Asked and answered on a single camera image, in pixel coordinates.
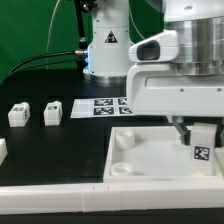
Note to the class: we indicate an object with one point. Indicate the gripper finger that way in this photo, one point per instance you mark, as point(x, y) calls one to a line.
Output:
point(179, 124)
point(220, 134)

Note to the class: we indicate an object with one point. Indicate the white square table top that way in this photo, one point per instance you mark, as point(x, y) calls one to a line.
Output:
point(143, 154)

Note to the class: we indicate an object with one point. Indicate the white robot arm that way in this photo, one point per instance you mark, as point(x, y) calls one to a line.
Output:
point(177, 73)

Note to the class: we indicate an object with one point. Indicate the white sheet with markers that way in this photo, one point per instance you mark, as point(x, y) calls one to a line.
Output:
point(100, 107)

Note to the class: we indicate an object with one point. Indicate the black vertical pole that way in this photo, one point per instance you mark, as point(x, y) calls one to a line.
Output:
point(82, 38)

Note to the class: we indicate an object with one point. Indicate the white left block piece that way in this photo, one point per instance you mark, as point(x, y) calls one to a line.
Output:
point(3, 150)

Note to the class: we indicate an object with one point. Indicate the white front fence rail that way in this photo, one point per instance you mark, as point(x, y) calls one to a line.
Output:
point(94, 197)

